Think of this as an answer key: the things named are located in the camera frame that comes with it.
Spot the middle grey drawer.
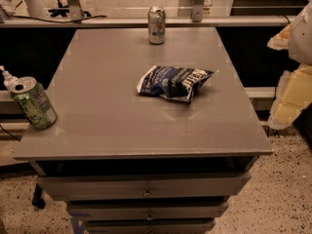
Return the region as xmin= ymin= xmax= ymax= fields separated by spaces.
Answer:
xmin=68 ymin=200 xmax=228 ymax=220

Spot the white pump bottle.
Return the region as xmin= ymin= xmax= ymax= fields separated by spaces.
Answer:
xmin=0 ymin=65 xmax=18 ymax=91

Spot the black cabinet caster wheel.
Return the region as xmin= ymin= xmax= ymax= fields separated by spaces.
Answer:
xmin=32 ymin=185 xmax=46 ymax=210

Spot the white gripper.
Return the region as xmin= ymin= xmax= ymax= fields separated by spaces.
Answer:
xmin=267 ymin=1 xmax=312 ymax=130

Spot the silver soda can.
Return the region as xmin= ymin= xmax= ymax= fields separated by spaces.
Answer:
xmin=148 ymin=6 xmax=166 ymax=44

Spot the top grey drawer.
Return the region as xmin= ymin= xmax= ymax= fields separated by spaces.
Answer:
xmin=38 ymin=172 xmax=251 ymax=201

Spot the grey metal rail shelf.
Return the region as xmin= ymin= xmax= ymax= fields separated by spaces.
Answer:
xmin=0 ymin=16 xmax=295 ymax=28

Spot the grey drawer cabinet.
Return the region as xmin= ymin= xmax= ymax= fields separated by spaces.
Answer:
xmin=13 ymin=26 xmax=274 ymax=234

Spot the black cable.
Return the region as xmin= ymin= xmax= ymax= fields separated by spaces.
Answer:
xmin=9 ymin=14 xmax=108 ymax=24

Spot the green 7up can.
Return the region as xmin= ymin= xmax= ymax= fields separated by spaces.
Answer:
xmin=10 ymin=76 xmax=58 ymax=130

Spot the bottom grey drawer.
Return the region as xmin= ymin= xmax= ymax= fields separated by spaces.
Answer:
xmin=86 ymin=218 xmax=215 ymax=234

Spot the grey drawer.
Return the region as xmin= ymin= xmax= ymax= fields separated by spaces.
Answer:
xmin=38 ymin=172 xmax=251 ymax=201
xmin=86 ymin=218 xmax=215 ymax=234
xmin=68 ymin=200 xmax=228 ymax=220

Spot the blue chip bag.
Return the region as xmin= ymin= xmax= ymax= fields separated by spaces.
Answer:
xmin=136 ymin=65 xmax=215 ymax=103

